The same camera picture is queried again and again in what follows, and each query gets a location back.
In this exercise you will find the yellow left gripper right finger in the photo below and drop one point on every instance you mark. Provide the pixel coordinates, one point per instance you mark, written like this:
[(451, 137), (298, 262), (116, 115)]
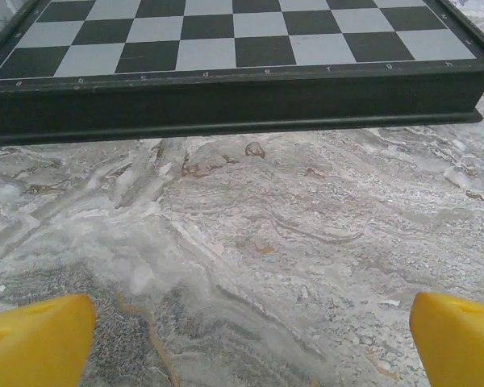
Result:
[(460, 346)]

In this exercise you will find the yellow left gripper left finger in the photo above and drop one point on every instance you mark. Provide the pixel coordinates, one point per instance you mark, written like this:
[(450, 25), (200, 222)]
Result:
[(36, 342)]

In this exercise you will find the black and grey chessboard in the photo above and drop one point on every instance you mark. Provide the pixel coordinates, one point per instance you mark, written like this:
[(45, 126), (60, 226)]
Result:
[(242, 96)]

